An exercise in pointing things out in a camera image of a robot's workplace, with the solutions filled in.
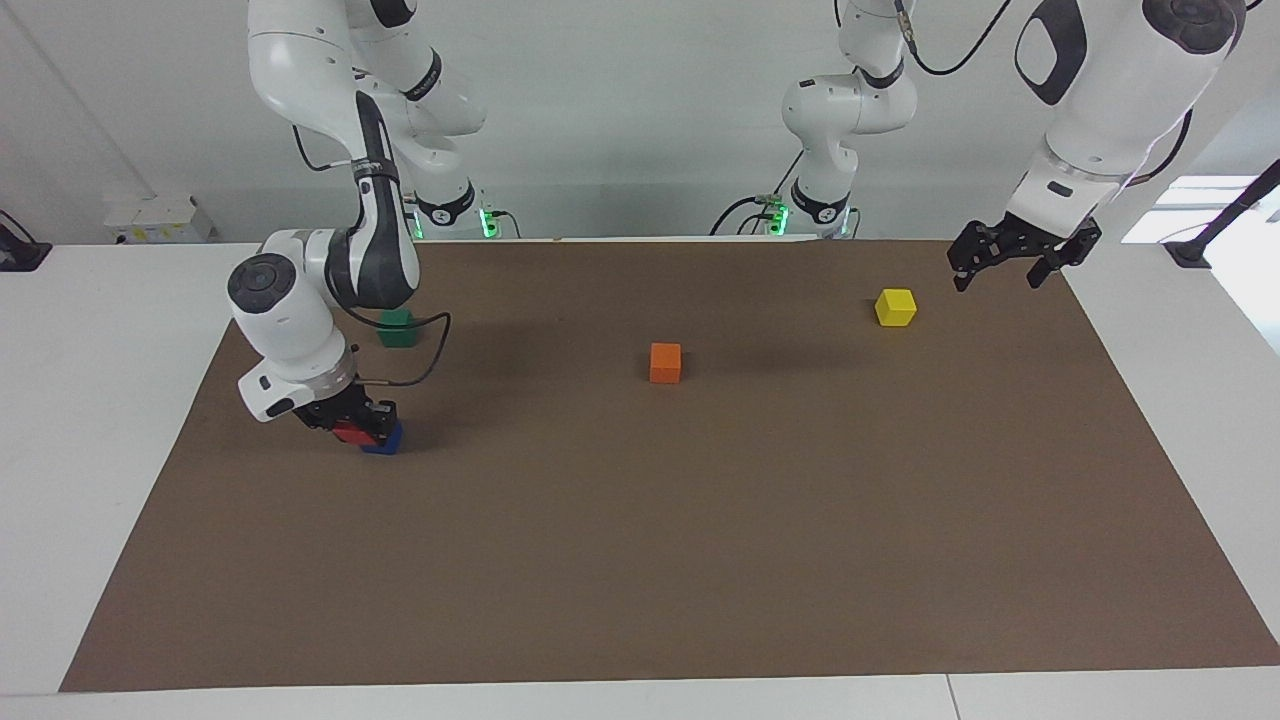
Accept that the brown table mat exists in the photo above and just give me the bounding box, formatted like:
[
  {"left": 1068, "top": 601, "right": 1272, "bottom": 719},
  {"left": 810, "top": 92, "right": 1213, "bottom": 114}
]
[{"left": 60, "top": 238, "right": 1280, "bottom": 693}]

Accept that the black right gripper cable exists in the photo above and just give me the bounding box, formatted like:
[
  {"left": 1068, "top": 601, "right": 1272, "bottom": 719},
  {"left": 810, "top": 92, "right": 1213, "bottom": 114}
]
[{"left": 345, "top": 310, "right": 452, "bottom": 388}]

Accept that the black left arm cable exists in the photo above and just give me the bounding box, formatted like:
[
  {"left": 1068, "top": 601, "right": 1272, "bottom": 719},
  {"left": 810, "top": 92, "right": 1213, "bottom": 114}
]
[{"left": 893, "top": 0, "right": 1013, "bottom": 77}]

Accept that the black left base cable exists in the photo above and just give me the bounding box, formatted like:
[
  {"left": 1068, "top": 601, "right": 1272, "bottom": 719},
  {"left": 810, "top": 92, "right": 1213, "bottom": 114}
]
[{"left": 710, "top": 195, "right": 801, "bottom": 237}]

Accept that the white wall box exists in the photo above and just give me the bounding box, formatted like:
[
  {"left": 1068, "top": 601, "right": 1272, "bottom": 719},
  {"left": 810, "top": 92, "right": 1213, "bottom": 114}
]
[{"left": 104, "top": 195, "right": 215, "bottom": 246}]

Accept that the black clamp bracket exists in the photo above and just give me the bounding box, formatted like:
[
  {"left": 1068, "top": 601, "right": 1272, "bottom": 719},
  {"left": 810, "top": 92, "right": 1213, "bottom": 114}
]
[{"left": 0, "top": 210, "right": 53, "bottom": 273}]

